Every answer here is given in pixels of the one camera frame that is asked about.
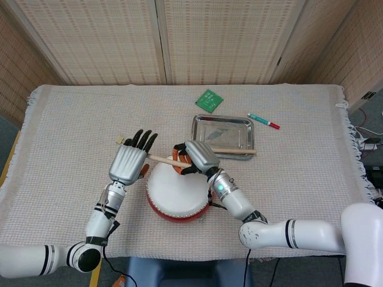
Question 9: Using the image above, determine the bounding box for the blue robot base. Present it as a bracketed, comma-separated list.
[125, 256, 254, 287]

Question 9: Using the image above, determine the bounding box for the white woven tablecloth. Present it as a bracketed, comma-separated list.
[0, 83, 373, 263]

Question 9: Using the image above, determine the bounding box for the red drum white skin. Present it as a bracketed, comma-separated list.
[145, 155, 216, 224]

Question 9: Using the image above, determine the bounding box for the teal marker red cap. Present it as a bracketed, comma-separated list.
[247, 112, 281, 130]

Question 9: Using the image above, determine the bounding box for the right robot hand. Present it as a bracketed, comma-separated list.
[172, 140, 220, 176]

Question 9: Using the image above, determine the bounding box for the black box on floor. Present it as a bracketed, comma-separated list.
[363, 166, 383, 192]

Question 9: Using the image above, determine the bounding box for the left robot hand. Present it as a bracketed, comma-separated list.
[108, 129, 159, 187]

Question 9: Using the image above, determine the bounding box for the green circuit board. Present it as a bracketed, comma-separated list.
[194, 88, 225, 114]

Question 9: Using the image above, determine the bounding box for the woven bamboo folding screen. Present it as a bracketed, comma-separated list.
[0, 0, 383, 126]

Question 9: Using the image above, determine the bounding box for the wooden drumstick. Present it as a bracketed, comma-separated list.
[211, 147, 258, 155]
[148, 153, 193, 168]

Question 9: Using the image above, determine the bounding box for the rectangular metal tray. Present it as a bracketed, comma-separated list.
[189, 114, 256, 161]

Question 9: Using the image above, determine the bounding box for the white power strip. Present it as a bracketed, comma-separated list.
[357, 137, 379, 151]

